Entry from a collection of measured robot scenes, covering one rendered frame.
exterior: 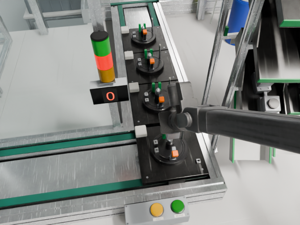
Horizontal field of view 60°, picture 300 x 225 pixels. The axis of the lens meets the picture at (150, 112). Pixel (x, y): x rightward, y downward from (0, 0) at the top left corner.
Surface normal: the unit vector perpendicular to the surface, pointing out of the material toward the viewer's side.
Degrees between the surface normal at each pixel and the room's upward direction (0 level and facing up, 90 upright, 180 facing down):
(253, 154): 45
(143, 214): 0
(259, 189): 0
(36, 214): 0
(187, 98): 38
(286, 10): 25
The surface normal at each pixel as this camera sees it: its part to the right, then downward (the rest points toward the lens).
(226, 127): -0.88, 0.18
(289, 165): -0.02, -0.65
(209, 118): -0.74, 0.09
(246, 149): -0.03, 0.08
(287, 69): -0.03, -0.26
